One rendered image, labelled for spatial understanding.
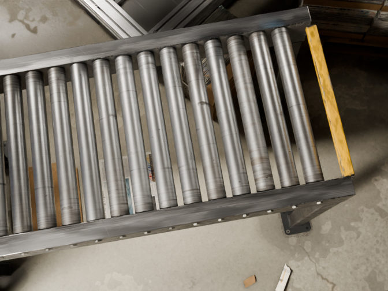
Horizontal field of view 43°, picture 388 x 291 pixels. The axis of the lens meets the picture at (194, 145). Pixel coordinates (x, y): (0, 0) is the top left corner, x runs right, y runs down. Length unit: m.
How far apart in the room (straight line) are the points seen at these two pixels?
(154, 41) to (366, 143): 1.14
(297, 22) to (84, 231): 0.82
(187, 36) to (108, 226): 0.57
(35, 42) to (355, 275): 1.75
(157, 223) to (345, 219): 1.06
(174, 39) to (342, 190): 0.62
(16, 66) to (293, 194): 0.85
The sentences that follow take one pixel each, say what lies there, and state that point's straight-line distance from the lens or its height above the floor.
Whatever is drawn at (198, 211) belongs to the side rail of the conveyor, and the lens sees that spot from 1.26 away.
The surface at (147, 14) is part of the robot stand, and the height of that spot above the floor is 0.21.
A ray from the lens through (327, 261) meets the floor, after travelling 2.10.
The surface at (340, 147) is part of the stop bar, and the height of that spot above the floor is 0.82.
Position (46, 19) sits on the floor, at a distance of 2.50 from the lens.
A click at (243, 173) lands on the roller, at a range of 1.29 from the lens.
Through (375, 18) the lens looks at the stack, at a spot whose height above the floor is 0.30.
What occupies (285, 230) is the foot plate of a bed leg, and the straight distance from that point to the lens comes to 2.08.
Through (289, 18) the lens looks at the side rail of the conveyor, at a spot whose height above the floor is 0.80.
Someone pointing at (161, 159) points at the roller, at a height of 0.80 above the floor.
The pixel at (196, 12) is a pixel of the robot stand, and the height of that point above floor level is 0.23.
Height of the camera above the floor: 2.05
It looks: 75 degrees down
